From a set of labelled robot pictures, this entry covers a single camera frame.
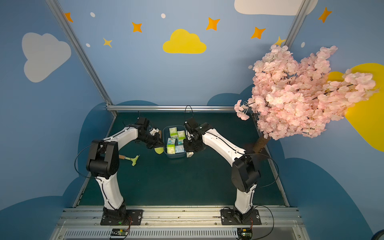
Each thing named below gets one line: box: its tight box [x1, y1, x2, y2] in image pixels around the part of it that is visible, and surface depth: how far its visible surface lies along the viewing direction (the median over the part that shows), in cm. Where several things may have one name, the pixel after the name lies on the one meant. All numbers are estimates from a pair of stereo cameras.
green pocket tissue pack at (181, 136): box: [177, 130, 186, 145], surface depth 103 cm
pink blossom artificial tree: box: [234, 44, 379, 154], surface depth 62 cm
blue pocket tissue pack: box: [175, 144, 185, 153], surface depth 100 cm
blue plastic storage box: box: [162, 125, 187, 159], surface depth 103 cm
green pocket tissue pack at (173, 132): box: [169, 127, 178, 138], surface depth 106 cm
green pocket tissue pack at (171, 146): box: [167, 137, 176, 155], surface depth 98 cm
